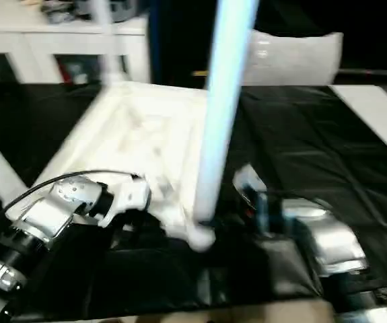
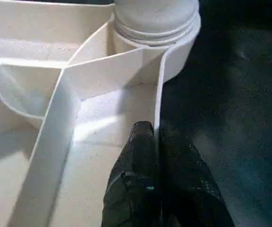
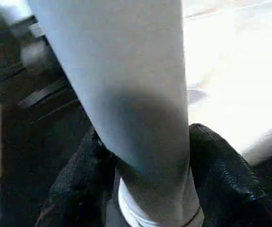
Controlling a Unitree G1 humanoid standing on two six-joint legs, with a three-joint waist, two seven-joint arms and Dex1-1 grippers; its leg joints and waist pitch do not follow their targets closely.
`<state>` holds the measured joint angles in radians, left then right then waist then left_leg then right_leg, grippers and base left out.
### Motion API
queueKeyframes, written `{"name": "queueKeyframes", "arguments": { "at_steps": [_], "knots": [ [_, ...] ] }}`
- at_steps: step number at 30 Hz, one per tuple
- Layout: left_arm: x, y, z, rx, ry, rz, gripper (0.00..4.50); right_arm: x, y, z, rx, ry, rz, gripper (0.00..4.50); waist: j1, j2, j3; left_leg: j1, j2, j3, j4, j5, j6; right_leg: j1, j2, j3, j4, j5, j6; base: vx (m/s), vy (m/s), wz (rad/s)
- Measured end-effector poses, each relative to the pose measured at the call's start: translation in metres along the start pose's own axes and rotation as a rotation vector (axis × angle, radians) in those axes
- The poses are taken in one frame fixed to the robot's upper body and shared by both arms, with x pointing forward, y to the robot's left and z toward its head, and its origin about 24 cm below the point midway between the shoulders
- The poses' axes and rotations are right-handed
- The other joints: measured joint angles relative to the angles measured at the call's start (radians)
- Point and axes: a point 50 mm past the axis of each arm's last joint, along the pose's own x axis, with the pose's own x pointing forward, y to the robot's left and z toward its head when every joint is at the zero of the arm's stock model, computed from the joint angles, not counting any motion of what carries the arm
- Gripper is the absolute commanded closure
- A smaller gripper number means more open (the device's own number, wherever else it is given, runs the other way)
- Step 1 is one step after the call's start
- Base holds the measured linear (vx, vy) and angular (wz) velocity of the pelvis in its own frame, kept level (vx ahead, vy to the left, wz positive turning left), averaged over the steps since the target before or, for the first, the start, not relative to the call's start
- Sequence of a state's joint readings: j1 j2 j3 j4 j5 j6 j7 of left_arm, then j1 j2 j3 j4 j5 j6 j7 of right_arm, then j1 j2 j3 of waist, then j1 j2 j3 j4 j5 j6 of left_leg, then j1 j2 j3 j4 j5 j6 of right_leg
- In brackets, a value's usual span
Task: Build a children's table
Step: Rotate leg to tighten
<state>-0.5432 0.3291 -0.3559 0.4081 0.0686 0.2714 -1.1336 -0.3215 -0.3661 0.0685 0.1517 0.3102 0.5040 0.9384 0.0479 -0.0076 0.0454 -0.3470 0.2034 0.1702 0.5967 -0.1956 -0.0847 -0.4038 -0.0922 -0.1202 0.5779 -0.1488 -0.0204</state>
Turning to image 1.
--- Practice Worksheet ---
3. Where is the white plastic table top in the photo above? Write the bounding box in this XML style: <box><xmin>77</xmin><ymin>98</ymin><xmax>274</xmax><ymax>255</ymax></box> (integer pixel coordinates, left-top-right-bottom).
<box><xmin>4</xmin><ymin>80</ymin><xmax>218</xmax><ymax>252</ymax></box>

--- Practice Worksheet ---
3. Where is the black work mat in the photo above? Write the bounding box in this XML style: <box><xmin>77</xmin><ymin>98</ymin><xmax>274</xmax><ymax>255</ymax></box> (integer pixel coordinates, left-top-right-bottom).
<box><xmin>0</xmin><ymin>82</ymin><xmax>387</xmax><ymax>317</ymax></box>

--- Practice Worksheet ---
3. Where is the grey cushion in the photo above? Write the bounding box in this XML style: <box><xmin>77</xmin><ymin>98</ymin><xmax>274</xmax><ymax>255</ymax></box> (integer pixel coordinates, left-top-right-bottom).
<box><xmin>242</xmin><ymin>29</ymin><xmax>345</xmax><ymax>86</ymax></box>

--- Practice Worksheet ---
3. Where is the white board on right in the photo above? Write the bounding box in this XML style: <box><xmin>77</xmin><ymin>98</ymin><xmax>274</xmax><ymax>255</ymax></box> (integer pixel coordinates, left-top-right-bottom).
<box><xmin>329</xmin><ymin>84</ymin><xmax>387</xmax><ymax>159</ymax></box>

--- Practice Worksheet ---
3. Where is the grey round helmet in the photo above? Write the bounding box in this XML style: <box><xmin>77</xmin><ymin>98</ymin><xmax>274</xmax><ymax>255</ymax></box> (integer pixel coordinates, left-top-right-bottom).
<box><xmin>110</xmin><ymin>0</ymin><xmax>147</xmax><ymax>24</ymax></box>

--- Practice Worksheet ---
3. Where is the dark clutter pile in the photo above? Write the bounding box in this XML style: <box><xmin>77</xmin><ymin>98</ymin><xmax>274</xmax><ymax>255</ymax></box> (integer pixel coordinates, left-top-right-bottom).
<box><xmin>42</xmin><ymin>2</ymin><xmax>94</xmax><ymax>25</ymax></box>

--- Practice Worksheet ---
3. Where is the white glass-door cabinet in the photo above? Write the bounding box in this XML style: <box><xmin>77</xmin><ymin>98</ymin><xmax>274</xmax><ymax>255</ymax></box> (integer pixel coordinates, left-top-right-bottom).
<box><xmin>0</xmin><ymin>0</ymin><xmax>151</xmax><ymax>84</ymax></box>

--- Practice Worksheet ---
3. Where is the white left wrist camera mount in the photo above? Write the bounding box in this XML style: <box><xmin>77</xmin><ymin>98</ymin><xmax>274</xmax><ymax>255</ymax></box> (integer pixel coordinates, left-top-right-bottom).
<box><xmin>97</xmin><ymin>177</ymin><xmax>153</xmax><ymax>229</ymax></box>

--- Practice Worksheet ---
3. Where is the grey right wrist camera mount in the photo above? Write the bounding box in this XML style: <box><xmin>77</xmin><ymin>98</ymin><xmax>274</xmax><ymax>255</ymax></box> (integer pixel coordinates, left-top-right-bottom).
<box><xmin>232</xmin><ymin>164</ymin><xmax>271</xmax><ymax>237</ymax></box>

